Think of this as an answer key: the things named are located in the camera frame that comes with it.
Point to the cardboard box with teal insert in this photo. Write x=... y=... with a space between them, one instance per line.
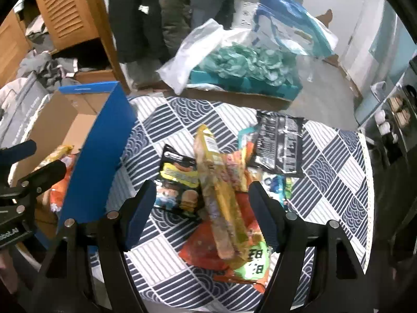
x=228 y=97

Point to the pink colourful snack packet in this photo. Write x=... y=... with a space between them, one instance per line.
x=234 y=169

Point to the red orange snack packet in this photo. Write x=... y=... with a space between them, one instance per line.
x=198 y=247

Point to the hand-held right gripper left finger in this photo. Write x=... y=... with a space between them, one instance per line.
x=140 y=215

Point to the teal snack packet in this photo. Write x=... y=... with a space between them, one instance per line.
x=277 y=186

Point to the blue and white plastic bag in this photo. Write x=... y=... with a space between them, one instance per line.
x=277 y=6

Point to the green snack packet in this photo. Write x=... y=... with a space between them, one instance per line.
x=254 y=264

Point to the olive coat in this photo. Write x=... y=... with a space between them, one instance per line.
x=176 y=13

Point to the pile of teal round packets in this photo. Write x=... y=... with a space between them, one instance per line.
x=254 y=65

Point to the long yellow snack packet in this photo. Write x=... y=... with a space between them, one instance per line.
x=218 y=195

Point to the black burger print snack packet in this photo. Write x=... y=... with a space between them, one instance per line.
x=176 y=182

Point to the cardboard box with blue flaps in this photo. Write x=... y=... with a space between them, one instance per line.
x=97 y=169

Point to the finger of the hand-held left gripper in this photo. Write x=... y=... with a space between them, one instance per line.
x=45 y=172
x=19 y=151

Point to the small yellow snack packet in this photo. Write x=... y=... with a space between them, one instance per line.
x=57 y=155

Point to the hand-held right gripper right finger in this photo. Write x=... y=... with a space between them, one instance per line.
x=264 y=215

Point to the wooden louvered cabinet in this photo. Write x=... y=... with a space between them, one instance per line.
x=71 y=6

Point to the blue white patterned cloth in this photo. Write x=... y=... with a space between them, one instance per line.
x=325 y=176

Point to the grey fabric bag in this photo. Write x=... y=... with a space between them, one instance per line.
x=19 y=104

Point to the grey clothing pile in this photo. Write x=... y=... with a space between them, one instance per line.
x=42 y=65

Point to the dark shelf unit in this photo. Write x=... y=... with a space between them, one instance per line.
x=400 y=130

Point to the black snack packet white text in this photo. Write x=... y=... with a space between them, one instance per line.
x=280 y=143

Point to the black coat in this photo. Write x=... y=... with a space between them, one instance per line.
x=136 y=22

